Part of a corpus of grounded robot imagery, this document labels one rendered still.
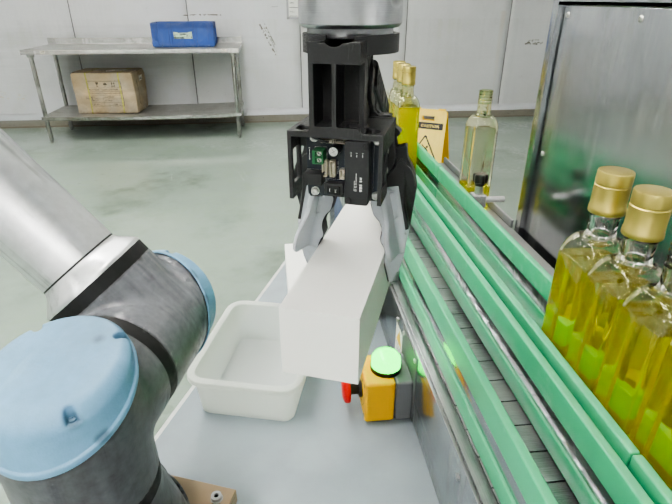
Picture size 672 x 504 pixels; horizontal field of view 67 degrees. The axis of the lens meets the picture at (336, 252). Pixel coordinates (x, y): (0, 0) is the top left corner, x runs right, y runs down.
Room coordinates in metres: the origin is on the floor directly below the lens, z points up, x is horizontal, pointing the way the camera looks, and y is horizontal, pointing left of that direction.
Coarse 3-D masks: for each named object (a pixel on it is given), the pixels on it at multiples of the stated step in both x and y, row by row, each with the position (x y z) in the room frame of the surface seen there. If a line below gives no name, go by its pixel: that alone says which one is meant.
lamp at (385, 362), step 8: (376, 352) 0.60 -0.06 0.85; (384, 352) 0.59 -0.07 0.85; (392, 352) 0.59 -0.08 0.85; (376, 360) 0.58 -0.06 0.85; (384, 360) 0.58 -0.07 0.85; (392, 360) 0.58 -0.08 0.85; (400, 360) 0.59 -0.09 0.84; (376, 368) 0.58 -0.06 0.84; (384, 368) 0.57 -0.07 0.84; (392, 368) 0.57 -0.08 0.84; (400, 368) 0.59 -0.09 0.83; (384, 376) 0.57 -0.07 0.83; (392, 376) 0.57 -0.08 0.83
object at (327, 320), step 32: (352, 224) 0.47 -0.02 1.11; (320, 256) 0.40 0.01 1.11; (352, 256) 0.40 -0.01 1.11; (320, 288) 0.34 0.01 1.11; (352, 288) 0.34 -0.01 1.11; (384, 288) 0.42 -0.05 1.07; (288, 320) 0.31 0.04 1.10; (320, 320) 0.31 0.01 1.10; (352, 320) 0.30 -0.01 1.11; (288, 352) 0.31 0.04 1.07; (320, 352) 0.31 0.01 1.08; (352, 352) 0.30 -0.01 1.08
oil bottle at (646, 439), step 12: (660, 372) 0.33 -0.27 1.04; (660, 384) 0.33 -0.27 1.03; (660, 396) 0.32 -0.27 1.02; (648, 408) 0.33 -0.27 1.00; (660, 408) 0.32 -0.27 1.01; (648, 420) 0.32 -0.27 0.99; (660, 420) 0.31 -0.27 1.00; (636, 432) 0.33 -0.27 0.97; (648, 432) 0.32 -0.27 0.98; (660, 432) 0.31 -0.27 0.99; (636, 444) 0.33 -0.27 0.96; (648, 444) 0.32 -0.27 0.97; (660, 444) 0.31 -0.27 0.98; (648, 456) 0.31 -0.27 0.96; (660, 456) 0.30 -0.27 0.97; (660, 468) 0.30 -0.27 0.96
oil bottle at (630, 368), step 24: (648, 288) 0.38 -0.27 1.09; (624, 312) 0.38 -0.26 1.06; (648, 312) 0.36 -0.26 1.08; (624, 336) 0.37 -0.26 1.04; (648, 336) 0.35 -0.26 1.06; (624, 360) 0.37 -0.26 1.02; (648, 360) 0.34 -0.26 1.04; (600, 384) 0.39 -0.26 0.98; (624, 384) 0.36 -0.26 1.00; (648, 384) 0.34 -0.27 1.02; (624, 408) 0.35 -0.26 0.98; (624, 432) 0.34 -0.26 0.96
